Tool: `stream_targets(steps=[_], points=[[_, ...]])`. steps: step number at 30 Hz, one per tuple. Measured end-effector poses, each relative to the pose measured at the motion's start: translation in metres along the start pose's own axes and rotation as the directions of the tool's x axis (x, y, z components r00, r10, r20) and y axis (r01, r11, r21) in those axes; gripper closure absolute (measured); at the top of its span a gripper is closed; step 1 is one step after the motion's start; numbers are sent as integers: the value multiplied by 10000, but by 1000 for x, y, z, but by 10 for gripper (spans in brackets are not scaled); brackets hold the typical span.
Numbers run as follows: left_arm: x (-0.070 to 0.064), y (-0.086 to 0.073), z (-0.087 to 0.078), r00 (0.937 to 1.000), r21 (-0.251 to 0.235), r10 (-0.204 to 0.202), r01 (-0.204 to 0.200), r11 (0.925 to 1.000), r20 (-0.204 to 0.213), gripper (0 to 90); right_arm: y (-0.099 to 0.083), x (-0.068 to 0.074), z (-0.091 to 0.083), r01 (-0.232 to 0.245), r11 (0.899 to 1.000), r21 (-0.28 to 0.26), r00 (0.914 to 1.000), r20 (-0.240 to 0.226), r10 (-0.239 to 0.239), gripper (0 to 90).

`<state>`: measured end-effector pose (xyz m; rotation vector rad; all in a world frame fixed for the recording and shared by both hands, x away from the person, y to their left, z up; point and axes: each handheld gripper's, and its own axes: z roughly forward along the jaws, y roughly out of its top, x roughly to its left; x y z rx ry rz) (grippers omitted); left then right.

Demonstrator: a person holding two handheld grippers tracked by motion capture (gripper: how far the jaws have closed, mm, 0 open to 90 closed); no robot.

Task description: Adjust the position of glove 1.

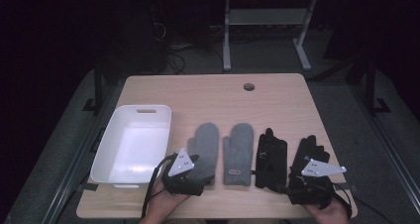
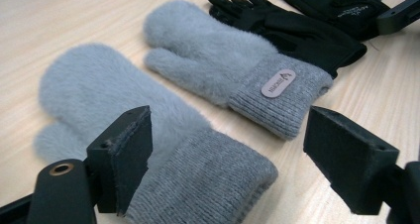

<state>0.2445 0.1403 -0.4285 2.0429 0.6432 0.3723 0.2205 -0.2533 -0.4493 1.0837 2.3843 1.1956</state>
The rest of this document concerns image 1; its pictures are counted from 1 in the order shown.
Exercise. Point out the white plastic bin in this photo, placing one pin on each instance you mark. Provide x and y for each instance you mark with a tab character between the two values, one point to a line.
132	151

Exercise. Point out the black glove with clip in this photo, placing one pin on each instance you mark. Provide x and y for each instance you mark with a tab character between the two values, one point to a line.
271	161

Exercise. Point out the white metal desk frame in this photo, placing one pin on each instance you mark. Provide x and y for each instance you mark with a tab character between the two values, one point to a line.
228	35

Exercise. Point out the black metal stand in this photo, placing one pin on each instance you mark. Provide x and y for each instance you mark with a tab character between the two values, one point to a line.
98	85
370	85

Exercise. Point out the plain grey mitten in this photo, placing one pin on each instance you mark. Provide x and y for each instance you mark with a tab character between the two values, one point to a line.
206	141

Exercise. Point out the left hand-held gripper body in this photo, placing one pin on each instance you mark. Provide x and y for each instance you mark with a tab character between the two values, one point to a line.
180	181

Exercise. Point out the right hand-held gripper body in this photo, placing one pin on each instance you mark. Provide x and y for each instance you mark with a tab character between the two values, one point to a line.
313	192

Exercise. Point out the black computer tower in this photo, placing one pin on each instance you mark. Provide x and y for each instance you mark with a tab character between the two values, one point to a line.
138	35

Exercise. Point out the person's left hand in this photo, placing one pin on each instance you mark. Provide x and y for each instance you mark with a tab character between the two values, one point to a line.
165	204

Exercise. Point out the black glove with white print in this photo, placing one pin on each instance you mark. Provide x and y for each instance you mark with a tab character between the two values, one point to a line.
308	151

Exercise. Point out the grey mitten with label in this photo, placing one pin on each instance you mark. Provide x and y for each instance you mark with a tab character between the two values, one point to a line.
238	151

